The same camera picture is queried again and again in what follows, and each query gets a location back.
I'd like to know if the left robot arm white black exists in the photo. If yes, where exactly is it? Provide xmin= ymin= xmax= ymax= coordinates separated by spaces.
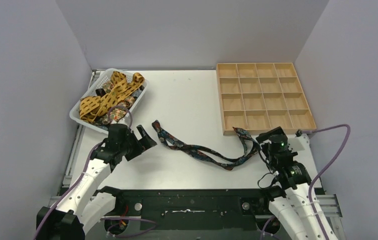
xmin=33 ymin=123 xmax=157 ymax=240

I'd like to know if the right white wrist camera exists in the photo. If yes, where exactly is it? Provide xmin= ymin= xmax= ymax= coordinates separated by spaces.
xmin=287 ymin=134 xmax=311 ymax=152

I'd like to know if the beige floral tie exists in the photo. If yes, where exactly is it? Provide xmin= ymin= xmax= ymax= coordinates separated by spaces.
xmin=92 ymin=80 xmax=143 ymax=126

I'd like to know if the white plastic basket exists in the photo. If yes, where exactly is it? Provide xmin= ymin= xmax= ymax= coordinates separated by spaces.
xmin=69 ymin=68 xmax=150 ymax=134

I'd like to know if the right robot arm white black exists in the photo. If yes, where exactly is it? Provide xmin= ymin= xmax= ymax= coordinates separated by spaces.
xmin=256 ymin=126 xmax=338 ymax=240

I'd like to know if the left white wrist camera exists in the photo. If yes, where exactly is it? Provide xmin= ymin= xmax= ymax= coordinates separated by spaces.
xmin=111 ymin=115 xmax=133 ymax=127

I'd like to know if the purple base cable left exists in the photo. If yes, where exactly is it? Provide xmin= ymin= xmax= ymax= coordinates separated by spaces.
xmin=101 ymin=216 xmax=157 ymax=239

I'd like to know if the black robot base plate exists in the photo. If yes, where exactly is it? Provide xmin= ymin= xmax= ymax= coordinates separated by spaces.
xmin=104 ymin=188 xmax=272 ymax=231

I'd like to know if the thin black cable loop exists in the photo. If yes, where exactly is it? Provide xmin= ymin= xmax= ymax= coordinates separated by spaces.
xmin=257 ymin=172 xmax=278 ymax=190

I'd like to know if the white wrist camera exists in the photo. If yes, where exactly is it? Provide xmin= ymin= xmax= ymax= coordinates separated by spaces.
xmin=287 ymin=134 xmax=311 ymax=152
xmin=111 ymin=115 xmax=133 ymax=127

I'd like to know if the dark floral tie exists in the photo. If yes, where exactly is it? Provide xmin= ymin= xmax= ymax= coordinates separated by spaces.
xmin=151 ymin=120 xmax=260 ymax=171

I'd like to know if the yellow patterned tie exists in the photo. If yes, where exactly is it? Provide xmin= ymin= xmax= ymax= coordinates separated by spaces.
xmin=78 ymin=70 xmax=145 ymax=125

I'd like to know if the wooden compartment tray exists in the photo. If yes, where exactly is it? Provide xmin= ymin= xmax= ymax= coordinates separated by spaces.
xmin=216 ymin=62 xmax=317 ymax=136

